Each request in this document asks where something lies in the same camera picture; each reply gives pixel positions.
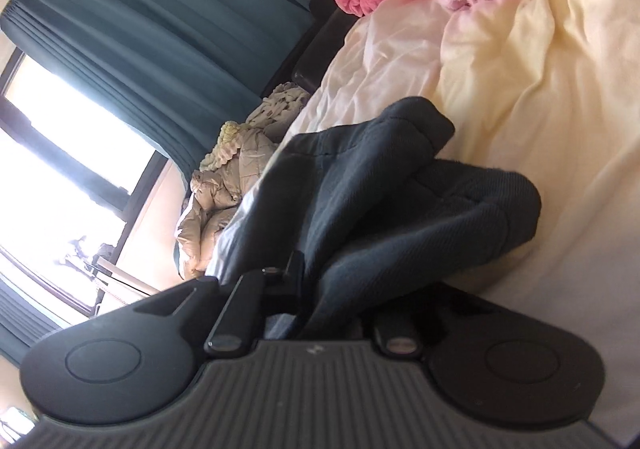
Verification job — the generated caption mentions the black ribbed trousers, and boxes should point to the black ribbed trousers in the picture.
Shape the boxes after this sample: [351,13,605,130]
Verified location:
[220,97,541,339]

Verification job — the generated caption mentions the beige puffer jacket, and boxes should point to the beige puffer jacket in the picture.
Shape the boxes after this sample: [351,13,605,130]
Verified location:
[175,122,277,280]

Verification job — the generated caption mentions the cream knitted blanket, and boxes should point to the cream knitted blanket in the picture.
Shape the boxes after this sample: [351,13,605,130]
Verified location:
[198,82,310,172]

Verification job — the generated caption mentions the teal left curtain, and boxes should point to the teal left curtain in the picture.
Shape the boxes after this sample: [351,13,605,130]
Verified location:
[0,279,60,368]

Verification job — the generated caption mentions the teal curtain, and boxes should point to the teal curtain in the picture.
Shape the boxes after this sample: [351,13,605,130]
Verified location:
[1,0,314,176]
[0,279,60,368]

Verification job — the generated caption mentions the black sofa bench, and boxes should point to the black sofa bench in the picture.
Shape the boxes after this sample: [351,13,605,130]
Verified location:
[262,0,358,97]

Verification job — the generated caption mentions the teal right curtain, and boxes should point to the teal right curtain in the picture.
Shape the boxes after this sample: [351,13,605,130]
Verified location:
[1,0,314,176]

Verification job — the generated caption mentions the pastel bed sheet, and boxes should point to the pastel bed sheet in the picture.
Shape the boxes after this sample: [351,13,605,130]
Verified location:
[205,0,640,445]

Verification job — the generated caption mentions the window with black frame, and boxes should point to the window with black frame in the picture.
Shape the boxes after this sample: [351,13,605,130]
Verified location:
[1,49,167,317]

